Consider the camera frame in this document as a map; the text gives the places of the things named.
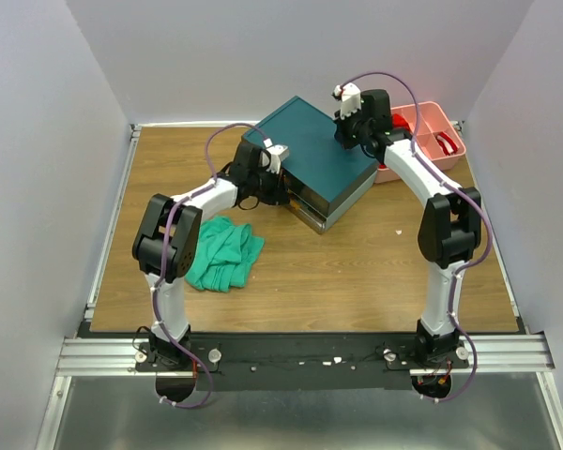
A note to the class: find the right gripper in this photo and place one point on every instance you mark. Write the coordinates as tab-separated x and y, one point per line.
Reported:
345	132

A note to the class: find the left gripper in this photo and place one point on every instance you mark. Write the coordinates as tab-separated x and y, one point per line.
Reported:
278	196

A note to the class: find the clear drawer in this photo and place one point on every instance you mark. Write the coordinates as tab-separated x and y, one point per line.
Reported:
310	216

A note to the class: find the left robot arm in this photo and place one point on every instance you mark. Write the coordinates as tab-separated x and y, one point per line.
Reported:
166	243

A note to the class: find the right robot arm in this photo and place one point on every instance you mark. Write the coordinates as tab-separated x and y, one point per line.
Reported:
450	228

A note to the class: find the pink divided organizer tray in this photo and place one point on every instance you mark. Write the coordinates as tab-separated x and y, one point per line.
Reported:
432	120

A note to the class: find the teal drawer cabinet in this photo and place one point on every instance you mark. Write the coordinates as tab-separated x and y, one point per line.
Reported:
318	170

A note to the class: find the red white item in tray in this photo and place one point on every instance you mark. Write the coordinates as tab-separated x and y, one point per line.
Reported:
446	143

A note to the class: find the green cloth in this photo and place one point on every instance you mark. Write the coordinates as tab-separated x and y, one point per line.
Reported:
225	256

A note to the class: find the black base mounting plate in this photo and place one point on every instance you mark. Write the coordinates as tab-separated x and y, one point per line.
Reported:
234	362

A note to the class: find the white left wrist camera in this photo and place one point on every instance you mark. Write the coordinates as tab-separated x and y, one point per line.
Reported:
273	155

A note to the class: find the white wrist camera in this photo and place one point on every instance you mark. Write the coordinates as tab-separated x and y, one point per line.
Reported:
273	155
349	96

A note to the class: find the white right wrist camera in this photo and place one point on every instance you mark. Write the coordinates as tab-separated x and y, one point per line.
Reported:
349	96

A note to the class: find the aluminium rail frame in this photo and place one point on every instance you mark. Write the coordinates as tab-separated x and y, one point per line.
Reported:
364	274

